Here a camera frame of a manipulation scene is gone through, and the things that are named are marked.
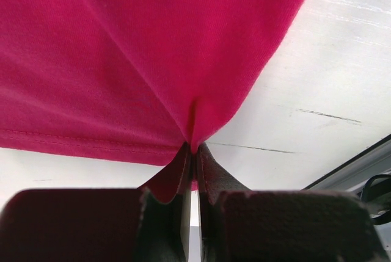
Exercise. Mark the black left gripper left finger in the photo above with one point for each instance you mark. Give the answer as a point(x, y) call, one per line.
point(138, 224)

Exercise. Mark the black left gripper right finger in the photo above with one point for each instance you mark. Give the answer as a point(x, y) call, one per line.
point(239, 224)

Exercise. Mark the magenta t shirt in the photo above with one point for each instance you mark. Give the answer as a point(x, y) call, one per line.
point(130, 80)

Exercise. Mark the aluminium front frame rail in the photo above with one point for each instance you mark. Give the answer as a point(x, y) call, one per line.
point(354, 173)

